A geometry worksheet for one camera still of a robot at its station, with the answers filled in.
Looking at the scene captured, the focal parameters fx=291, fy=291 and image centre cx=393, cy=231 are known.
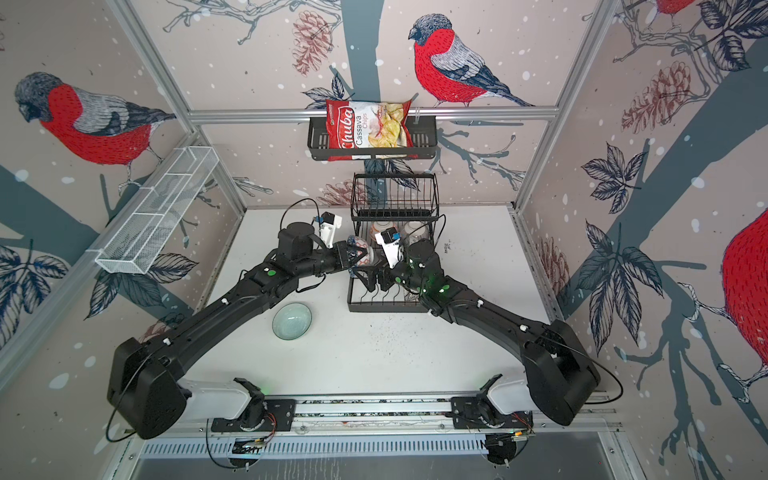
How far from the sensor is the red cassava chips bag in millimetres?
873

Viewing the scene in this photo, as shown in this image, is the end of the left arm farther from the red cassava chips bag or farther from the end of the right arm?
the red cassava chips bag

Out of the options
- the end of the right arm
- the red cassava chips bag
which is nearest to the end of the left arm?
the end of the right arm
